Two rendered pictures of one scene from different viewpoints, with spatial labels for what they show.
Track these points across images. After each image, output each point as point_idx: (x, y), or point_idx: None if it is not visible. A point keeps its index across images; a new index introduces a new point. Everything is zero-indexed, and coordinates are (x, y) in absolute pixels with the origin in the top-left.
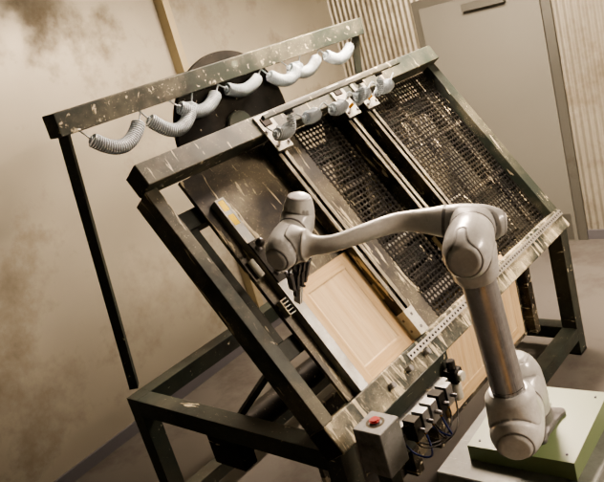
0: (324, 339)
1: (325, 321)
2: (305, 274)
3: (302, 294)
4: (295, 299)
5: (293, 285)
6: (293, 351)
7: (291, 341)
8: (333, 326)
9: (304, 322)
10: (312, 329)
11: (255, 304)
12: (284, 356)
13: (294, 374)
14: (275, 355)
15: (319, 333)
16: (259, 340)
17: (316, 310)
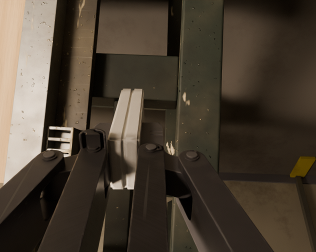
0: (47, 21)
1: (0, 58)
2: (29, 206)
3: (118, 112)
4: (143, 122)
5: (223, 196)
6: (117, 65)
7: (104, 83)
8: None
9: (53, 90)
10: (51, 60)
11: (107, 205)
12: (185, 54)
13: (195, 3)
14: (204, 69)
15: (44, 41)
16: (216, 125)
17: None
